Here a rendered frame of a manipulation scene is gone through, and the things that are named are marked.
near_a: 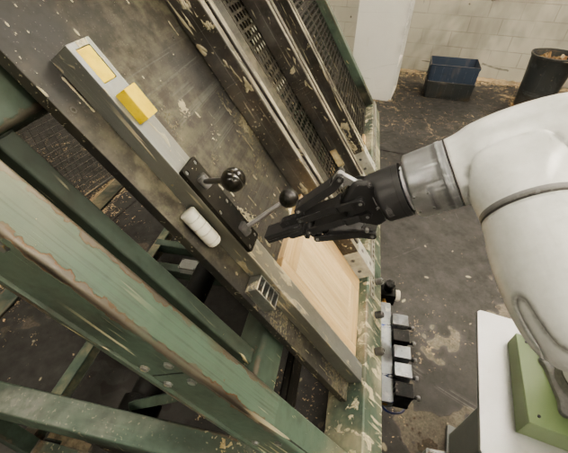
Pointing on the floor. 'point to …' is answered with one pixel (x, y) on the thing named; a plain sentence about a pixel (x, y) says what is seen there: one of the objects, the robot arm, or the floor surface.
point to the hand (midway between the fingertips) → (285, 228)
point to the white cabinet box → (382, 43)
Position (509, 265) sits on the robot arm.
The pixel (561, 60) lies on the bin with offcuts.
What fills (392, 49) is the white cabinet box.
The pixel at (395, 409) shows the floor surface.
